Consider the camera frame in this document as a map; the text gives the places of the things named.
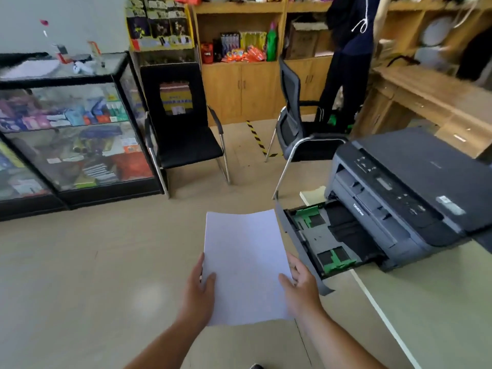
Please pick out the person's right hand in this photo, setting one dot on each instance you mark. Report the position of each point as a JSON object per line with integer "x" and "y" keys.
{"x": 305, "y": 295}

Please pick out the person's left hand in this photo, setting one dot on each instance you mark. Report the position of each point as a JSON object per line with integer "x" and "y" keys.
{"x": 196, "y": 295}

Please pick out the person's right thumb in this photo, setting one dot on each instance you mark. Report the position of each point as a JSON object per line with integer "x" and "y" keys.
{"x": 286, "y": 284}

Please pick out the person's left thumb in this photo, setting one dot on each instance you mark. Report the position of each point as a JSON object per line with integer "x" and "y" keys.
{"x": 210, "y": 285}

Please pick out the white paper sheets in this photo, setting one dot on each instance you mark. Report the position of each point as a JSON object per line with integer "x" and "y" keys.
{"x": 246, "y": 261}

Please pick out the person's right forearm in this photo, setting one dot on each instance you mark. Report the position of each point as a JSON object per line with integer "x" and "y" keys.
{"x": 334, "y": 345}

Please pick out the person's left forearm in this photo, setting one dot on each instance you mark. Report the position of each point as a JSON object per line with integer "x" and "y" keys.
{"x": 169, "y": 345}

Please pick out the grey printer paper tray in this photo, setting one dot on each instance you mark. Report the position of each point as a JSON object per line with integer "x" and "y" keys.
{"x": 330, "y": 242}

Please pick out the black visitor chair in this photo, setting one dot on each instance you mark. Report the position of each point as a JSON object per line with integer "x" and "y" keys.
{"x": 184, "y": 142}

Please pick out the black mesh office chair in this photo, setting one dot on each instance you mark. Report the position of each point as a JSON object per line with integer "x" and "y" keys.
{"x": 299, "y": 134}

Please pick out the dark grey laser printer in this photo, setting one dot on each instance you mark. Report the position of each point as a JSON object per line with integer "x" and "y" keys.
{"x": 415, "y": 188}

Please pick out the yellow blue carton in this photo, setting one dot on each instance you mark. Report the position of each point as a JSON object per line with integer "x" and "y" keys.
{"x": 175, "y": 97}

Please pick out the goods inside display cabinet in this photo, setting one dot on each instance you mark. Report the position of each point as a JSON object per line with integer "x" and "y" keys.
{"x": 73, "y": 149}

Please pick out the large glass display cabinet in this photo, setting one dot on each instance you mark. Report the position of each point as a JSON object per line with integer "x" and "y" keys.
{"x": 80, "y": 134}

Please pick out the wooden shelf cabinet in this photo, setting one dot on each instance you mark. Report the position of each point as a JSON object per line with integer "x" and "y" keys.
{"x": 238, "y": 88}

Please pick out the low glass display cabinet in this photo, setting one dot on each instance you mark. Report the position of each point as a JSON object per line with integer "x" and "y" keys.
{"x": 23, "y": 188}

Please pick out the red can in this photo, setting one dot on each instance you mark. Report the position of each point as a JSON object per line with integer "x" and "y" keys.
{"x": 206, "y": 53}

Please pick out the pile of orange packets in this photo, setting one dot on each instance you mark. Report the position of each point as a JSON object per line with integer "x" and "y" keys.
{"x": 244, "y": 54}

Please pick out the wooden desk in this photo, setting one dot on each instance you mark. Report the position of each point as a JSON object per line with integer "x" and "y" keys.
{"x": 430, "y": 99}

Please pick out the green plastic bottle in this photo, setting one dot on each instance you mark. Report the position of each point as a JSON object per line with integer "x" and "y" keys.
{"x": 271, "y": 44}

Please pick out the brown cardboard box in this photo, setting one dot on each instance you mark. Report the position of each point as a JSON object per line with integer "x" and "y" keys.
{"x": 303, "y": 42}

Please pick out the black packet box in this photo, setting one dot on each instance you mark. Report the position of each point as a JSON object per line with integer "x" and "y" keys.
{"x": 229, "y": 42}

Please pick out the yellow packet box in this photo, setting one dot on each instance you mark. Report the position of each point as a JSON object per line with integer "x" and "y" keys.
{"x": 253, "y": 39}

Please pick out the small items on glass counter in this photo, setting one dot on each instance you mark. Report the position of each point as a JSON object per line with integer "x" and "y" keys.
{"x": 77, "y": 59}

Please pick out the yellow rack of hanging packets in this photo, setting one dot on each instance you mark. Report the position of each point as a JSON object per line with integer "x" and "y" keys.
{"x": 159, "y": 22}

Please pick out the black bag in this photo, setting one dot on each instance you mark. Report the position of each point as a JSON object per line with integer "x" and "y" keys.
{"x": 476, "y": 59}

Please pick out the round white fan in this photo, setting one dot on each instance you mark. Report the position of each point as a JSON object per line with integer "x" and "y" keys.
{"x": 437, "y": 31}

